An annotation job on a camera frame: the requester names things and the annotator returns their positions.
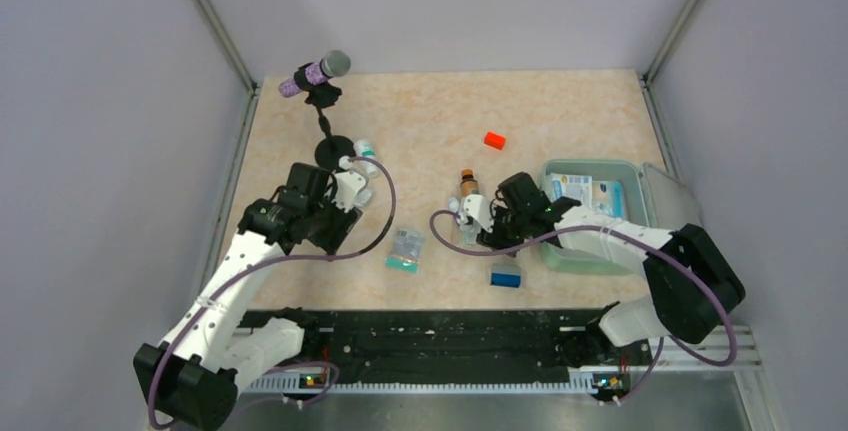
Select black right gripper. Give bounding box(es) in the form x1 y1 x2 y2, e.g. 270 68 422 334
477 202 530 257

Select clear teal zip bag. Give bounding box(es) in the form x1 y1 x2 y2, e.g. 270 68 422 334
384 228 426 273

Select blue cotton ball bag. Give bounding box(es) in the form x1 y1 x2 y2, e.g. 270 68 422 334
542 173 628 219

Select clear gauze packet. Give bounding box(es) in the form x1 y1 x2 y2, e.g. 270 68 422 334
459 226 479 248

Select white blue small bottle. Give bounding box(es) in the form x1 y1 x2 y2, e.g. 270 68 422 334
448 196 462 216

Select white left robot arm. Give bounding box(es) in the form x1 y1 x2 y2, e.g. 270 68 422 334
133 163 368 430

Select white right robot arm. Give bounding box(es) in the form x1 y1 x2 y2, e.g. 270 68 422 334
460 172 746 363

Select brown medicine bottle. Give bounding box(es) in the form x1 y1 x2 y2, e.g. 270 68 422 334
459 169 480 198

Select green plastic medicine box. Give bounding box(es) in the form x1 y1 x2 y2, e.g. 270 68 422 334
540 159 649 276

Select blue grey small box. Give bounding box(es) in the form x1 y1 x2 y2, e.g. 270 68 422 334
489 263 522 289

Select black microphone stand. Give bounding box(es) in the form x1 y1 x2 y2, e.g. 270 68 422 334
293 62 355 171

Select orange block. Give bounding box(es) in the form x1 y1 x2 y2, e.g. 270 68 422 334
483 132 506 150

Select white teal small bottle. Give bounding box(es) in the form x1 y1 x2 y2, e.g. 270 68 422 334
353 139 381 178

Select translucent box lid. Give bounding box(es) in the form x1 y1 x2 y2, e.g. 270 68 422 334
640 163 703 230

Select purple grey microphone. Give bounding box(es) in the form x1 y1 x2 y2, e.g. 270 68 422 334
278 50 352 98

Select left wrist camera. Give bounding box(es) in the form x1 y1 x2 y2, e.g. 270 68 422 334
333 169 373 211

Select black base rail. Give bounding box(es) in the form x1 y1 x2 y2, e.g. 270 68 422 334
238 308 651 385

